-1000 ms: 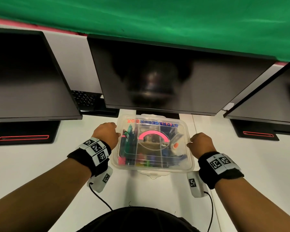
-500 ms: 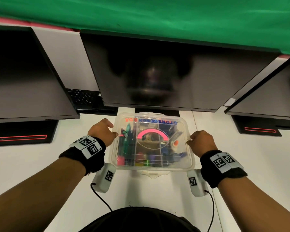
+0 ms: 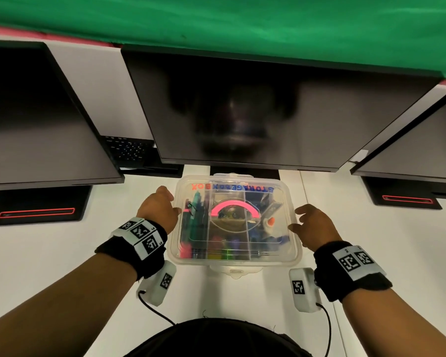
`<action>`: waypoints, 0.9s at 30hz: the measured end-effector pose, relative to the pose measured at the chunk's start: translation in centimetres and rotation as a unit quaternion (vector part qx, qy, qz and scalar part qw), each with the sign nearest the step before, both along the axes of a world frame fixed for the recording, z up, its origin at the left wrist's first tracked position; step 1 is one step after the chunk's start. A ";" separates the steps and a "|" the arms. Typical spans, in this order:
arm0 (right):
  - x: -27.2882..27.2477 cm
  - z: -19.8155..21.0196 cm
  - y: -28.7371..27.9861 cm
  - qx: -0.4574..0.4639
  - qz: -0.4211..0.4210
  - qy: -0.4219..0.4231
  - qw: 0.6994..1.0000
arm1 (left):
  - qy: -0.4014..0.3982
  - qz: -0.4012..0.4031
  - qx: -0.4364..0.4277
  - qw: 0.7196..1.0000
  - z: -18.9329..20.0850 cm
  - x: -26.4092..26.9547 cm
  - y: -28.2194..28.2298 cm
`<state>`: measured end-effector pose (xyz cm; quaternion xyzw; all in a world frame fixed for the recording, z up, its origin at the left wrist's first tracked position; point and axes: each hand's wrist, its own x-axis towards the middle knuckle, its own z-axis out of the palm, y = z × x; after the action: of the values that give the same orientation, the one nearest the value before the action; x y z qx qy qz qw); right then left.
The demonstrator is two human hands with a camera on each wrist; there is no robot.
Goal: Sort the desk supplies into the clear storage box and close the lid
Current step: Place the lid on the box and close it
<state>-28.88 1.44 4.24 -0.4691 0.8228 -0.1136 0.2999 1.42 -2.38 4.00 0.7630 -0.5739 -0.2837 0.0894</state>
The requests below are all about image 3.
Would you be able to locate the person's right hand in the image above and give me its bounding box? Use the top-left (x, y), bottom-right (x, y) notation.
top-left (288, 203), bottom-right (342, 253)

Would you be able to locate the person's left hand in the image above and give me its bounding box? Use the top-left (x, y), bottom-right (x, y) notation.
top-left (136, 185), bottom-right (182, 235)

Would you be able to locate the bundle of pens and markers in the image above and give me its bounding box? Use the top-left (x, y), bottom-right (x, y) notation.
top-left (180, 191), bottom-right (210, 259)

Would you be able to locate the clear plastic storage box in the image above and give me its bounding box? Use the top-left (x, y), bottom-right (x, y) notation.
top-left (169, 174), bottom-right (302, 267)

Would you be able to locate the clear plastic lid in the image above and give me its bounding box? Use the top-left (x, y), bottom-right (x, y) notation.
top-left (168, 173), bottom-right (303, 279)

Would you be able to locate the person's left forearm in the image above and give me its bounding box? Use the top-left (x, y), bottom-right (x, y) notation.
top-left (0, 252), bottom-right (138, 357)

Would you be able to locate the person's right forearm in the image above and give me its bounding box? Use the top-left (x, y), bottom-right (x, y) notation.
top-left (340, 288), bottom-right (446, 357)

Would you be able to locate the white desk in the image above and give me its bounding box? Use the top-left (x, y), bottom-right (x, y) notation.
top-left (0, 163), bottom-right (446, 357)

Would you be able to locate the person's black clothing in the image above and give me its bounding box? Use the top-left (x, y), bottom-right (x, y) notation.
top-left (124, 317), bottom-right (313, 357)

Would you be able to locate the black keyboard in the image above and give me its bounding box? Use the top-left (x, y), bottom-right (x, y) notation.
top-left (118, 148), bottom-right (185, 179)
top-left (103, 135), bottom-right (156, 165)

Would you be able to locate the black marker wristband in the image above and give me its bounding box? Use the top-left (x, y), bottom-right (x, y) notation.
top-left (95, 217), bottom-right (168, 281)
top-left (313, 240), bottom-right (393, 303)

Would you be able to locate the black computer monitor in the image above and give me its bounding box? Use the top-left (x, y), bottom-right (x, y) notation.
top-left (350, 92), bottom-right (446, 184)
top-left (120, 44), bottom-right (445, 173)
top-left (0, 40), bottom-right (125, 191)

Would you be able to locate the green backdrop cloth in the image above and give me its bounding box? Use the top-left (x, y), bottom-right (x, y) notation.
top-left (0, 0), bottom-right (446, 80)

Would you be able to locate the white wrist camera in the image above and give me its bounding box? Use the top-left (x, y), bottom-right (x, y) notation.
top-left (136, 260), bottom-right (177, 307)
top-left (289, 267), bottom-right (323, 313)

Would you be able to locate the black cable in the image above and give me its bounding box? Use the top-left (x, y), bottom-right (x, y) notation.
top-left (315, 302), bottom-right (333, 357)
top-left (138, 291), bottom-right (176, 327)

